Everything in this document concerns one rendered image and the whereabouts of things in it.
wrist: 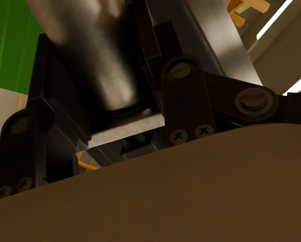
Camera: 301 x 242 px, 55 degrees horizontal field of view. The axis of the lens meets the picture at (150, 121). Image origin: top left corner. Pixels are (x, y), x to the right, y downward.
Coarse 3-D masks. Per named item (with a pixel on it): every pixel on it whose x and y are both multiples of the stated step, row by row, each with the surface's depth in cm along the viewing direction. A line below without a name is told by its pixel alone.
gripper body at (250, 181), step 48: (192, 144) 6; (240, 144) 5; (288, 144) 5; (48, 192) 6; (96, 192) 6; (144, 192) 5; (192, 192) 5; (240, 192) 5; (288, 192) 5; (0, 240) 6; (48, 240) 5; (96, 240) 5; (144, 240) 5; (192, 240) 4; (240, 240) 4; (288, 240) 4
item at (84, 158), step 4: (80, 152) 582; (84, 152) 597; (80, 156) 582; (84, 156) 591; (88, 156) 595; (80, 160) 581; (84, 160) 584; (88, 160) 588; (80, 164) 572; (84, 164) 575; (88, 164) 578; (80, 168) 598; (84, 168) 596; (88, 168) 576; (92, 168) 577; (96, 168) 581; (80, 172) 608
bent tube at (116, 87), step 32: (32, 0) 9; (64, 0) 8; (96, 0) 9; (64, 32) 9; (96, 32) 9; (128, 32) 10; (96, 64) 10; (128, 64) 11; (96, 96) 11; (128, 96) 11; (96, 128) 12; (128, 128) 12
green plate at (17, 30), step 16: (0, 0) 19; (16, 0) 19; (0, 16) 19; (16, 16) 19; (32, 16) 20; (0, 32) 20; (16, 32) 20; (32, 32) 20; (0, 48) 21; (16, 48) 21; (32, 48) 21; (0, 64) 22; (16, 64) 22; (32, 64) 22; (0, 80) 23; (16, 80) 23
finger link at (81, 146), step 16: (48, 48) 11; (48, 64) 10; (64, 64) 11; (32, 80) 10; (48, 80) 10; (64, 80) 11; (32, 96) 9; (48, 96) 9; (64, 96) 10; (80, 96) 12; (48, 112) 10; (64, 112) 10; (80, 112) 11; (48, 128) 9; (64, 128) 10; (80, 128) 11; (48, 144) 9; (64, 144) 10; (80, 144) 11; (48, 160) 10; (64, 160) 10; (48, 176) 10
